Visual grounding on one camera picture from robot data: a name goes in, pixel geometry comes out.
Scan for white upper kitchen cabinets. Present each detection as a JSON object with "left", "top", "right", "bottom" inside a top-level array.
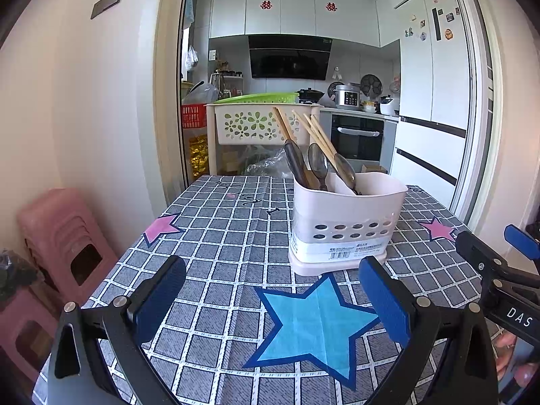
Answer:
[{"left": 209, "top": 0, "right": 401, "bottom": 48}]

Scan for black built-in oven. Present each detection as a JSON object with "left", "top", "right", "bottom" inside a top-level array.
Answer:
[{"left": 330, "top": 114, "right": 385, "bottom": 162}]

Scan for green plastic basket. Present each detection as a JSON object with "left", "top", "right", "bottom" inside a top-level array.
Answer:
[{"left": 213, "top": 92, "right": 299, "bottom": 105}]

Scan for silver rice cooker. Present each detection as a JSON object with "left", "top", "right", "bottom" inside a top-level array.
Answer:
[{"left": 334, "top": 83, "right": 362, "bottom": 110}]

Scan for white refrigerator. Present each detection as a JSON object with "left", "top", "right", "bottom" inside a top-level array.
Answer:
[{"left": 390, "top": 0, "right": 475, "bottom": 209}]

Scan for black range hood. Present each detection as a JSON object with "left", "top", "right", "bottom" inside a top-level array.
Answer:
[{"left": 247, "top": 34, "right": 334, "bottom": 82}]

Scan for black spoon blue patterned handle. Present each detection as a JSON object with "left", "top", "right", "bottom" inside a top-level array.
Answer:
[{"left": 333, "top": 153, "right": 359, "bottom": 195}]

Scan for round black perforated rack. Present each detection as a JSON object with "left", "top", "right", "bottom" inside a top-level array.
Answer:
[{"left": 360, "top": 74, "right": 384, "bottom": 98}]

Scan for black wok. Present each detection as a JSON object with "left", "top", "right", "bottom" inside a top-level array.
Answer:
[{"left": 295, "top": 88, "right": 325, "bottom": 104}]

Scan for gold foil bag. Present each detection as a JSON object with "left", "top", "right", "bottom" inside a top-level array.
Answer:
[{"left": 188, "top": 135, "right": 210, "bottom": 180}]

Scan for dark wall panel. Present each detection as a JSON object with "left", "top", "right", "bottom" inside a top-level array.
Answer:
[{"left": 90, "top": 0, "right": 124, "bottom": 20}]

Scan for blue checkered star tablecloth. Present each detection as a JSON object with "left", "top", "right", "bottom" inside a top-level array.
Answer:
[{"left": 31, "top": 175, "right": 507, "bottom": 405}]

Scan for clear plastic bag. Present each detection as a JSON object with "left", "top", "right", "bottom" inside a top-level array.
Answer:
[{"left": 245, "top": 145, "right": 296, "bottom": 178}]

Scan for black long-handled spoon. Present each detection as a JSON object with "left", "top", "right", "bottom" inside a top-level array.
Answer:
[
  {"left": 307, "top": 142, "right": 330, "bottom": 191},
  {"left": 282, "top": 140, "right": 313, "bottom": 190}
]

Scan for black plastic bag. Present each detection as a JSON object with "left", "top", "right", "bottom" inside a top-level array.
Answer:
[{"left": 0, "top": 250, "right": 38, "bottom": 300}]

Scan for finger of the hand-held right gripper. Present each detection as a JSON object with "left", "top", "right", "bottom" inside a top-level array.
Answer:
[
  {"left": 504, "top": 224, "right": 540, "bottom": 262},
  {"left": 455, "top": 231, "right": 517, "bottom": 281}
]

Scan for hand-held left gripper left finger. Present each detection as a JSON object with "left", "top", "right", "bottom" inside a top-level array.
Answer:
[{"left": 46, "top": 255, "right": 188, "bottom": 405}]

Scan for pink plastic stool stack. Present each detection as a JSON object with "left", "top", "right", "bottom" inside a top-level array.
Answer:
[
  {"left": 17, "top": 188, "right": 119, "bottom": 304},
  {"left": 0, "top": 289, "right": 60, "bottom": 384}
]

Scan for metal dish rack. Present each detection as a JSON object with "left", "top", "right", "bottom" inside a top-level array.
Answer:
[{"left": 210, "top": 70, "right": 245, "bottom": 100}]

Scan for beige floral storage cart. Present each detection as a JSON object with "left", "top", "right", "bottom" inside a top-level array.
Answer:
[{"left": 205, "top": 102, "right": 325, "bottom": 177}]

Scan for person's right hand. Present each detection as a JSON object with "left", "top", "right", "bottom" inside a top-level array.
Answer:
[{"left": 491, "top": 330, "right": 540, "bottom": 389}]

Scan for red plastic basket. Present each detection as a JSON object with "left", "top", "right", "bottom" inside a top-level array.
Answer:
[{"left": 181, "top": 103, "right": 208, "bottom": 129}]

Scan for beige plastic utensil holder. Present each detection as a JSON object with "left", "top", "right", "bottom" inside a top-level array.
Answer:
[{"left": 288, "top": 171, "right": 409, "bottom": 276}]

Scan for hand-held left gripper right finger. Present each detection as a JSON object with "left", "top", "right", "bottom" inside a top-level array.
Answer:
[{"left": 358, "top": 255, "right": 501, "bottom": 405}]

